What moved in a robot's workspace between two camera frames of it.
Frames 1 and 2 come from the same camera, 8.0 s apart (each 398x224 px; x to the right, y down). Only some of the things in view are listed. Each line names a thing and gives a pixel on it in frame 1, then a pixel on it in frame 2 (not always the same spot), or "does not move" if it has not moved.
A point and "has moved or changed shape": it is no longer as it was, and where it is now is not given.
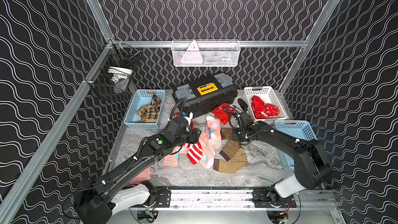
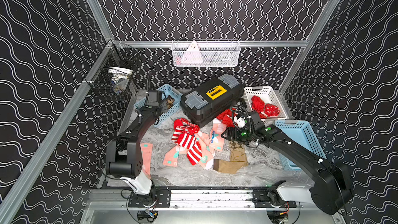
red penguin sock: [258, 106] does not move
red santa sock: [223, 115] has moved or changed shape
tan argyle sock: [149, 112] has moved or changed shape
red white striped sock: [195, 153] does not move
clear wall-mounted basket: [206, 52] does not move
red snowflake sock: [270, 110] does not move
